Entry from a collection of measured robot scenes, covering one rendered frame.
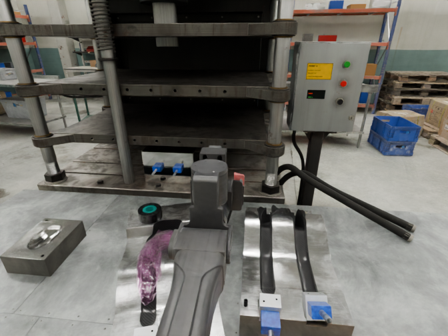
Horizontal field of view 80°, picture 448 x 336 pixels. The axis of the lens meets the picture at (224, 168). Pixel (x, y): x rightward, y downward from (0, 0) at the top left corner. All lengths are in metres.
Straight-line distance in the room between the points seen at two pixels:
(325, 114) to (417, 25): 6.44
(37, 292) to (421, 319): 1.08
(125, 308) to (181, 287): 0.49
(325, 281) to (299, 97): 0.82
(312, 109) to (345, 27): 6.01
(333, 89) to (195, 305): 1.19
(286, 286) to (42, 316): 0.66
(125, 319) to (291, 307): 0.41
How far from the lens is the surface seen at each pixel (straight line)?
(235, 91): 1.25
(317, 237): 0.91
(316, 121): 1.37
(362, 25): 7.38
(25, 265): 1.08
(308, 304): 0.71
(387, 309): 0.95
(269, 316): 0.70
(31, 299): 1.02
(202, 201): 0.39
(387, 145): 4.38
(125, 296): 0.81
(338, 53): 1.34
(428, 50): 7.85
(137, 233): 0.96
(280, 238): 0.89
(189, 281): 0.32
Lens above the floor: 1.47
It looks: 25 degrees down
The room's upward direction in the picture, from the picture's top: straight up
